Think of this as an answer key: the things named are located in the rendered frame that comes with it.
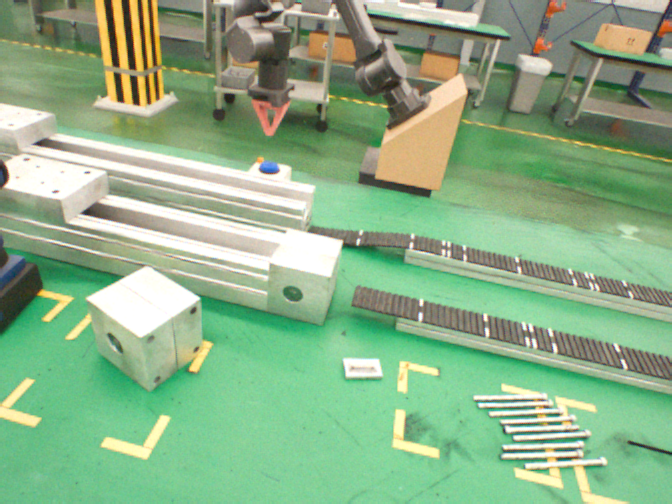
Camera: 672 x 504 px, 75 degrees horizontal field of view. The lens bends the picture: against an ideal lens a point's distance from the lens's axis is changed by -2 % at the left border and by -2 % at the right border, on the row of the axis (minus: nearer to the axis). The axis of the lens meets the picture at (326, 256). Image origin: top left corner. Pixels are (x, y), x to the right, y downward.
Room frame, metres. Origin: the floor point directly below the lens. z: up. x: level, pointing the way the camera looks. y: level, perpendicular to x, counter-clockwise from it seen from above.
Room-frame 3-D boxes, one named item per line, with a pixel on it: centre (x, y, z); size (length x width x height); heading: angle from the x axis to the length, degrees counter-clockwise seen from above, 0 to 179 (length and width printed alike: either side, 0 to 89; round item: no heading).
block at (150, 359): (0.41, 0.21, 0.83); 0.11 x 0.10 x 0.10; 152
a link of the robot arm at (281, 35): (0.89, 0.16, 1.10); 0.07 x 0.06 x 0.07; 154
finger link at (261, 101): (0.90, 0.15, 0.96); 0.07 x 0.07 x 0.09; 81
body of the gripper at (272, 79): (0.89, 0.15, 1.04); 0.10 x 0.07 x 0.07; 171
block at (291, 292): (0.56, 0.03, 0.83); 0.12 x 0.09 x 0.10; 173
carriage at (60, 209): (0.61, 0.47, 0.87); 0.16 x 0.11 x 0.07; 83
